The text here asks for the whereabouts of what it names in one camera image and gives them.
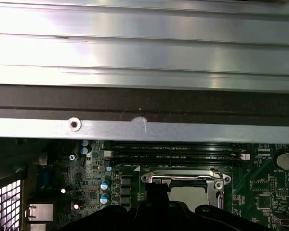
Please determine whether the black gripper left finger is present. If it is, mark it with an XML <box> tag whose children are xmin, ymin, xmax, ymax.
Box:
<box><xmin>71</xmin><ymin>182</ymin><xmax>159</xmax><ymax>231</ymax></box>

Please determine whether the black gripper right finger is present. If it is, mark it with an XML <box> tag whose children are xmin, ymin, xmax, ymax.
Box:
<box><xmin>158</xmin><ymin>182</ymin><xmax>273</xmax><ymax>231</ymax></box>

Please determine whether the silver green CPU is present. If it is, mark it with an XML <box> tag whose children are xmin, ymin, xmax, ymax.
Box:
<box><xmin>170</xmin><ymin>185</ymin><xmax>211</xmax><ymax>208</ymax></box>

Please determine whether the metal locking lever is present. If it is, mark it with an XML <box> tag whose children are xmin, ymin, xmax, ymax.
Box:
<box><xmin>148</xmin><ymin>168</ymin><xmax>222</xmax><ymax>181</ymax></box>

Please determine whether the metal socket cover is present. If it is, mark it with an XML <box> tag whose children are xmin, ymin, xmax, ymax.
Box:
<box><xmin>149</xmin><ymin>173</ymin><xmax>225</xmax><ymax>209</ymax></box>

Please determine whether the black clip RAM slot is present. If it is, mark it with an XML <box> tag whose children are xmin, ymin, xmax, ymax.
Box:
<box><xmin>112</xmin><ymin>142</ymin><xmax>243</xmax><ymax>152</ymax></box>
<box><xmin>112</xmin><ymin>159</ymin><xmax>244</xmax><ymax>167</ymax></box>

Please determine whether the CPU socket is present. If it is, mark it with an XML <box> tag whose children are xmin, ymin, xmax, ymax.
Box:
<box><xmin>141</xmin><ymin>168</ymin><xmax>232</xmax><ymax>210</ymax></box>

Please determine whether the white clip RAM slot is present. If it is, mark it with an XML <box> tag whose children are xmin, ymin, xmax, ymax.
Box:
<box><xmin>103</xmin><ymin>150</ymin><xmax>251</xmax><ymax>161</ymax></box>

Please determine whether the green motherboard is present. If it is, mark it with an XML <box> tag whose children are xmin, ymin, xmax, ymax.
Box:
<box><xmin>26</xmin><ymin>139</ymin><xmax>289</xmax><ymax>231</ymax></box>

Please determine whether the black PC case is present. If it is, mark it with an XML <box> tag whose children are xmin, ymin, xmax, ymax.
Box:
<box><xmin>0</xmin><ymin>83</ymin><xmax>289</xmax><ymax>231</ymax></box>

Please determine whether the silver rear port block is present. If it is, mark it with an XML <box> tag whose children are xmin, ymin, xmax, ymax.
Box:
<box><xmin>28</xmin><ymin>203</ymin><xmax>54</xmax><ymax>222</ymax></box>

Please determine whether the blue rear port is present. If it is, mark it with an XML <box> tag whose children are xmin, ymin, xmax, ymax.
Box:
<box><xmin>37</xmin><ymin>166</ymin><xmax>51</xmax><ymax>192</ymax></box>

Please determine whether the round coin battery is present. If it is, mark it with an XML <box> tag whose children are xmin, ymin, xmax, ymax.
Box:
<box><xmin>274</xmin><ymin>150</ymin><xmax>289</xmax><ymax>170</ymax></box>

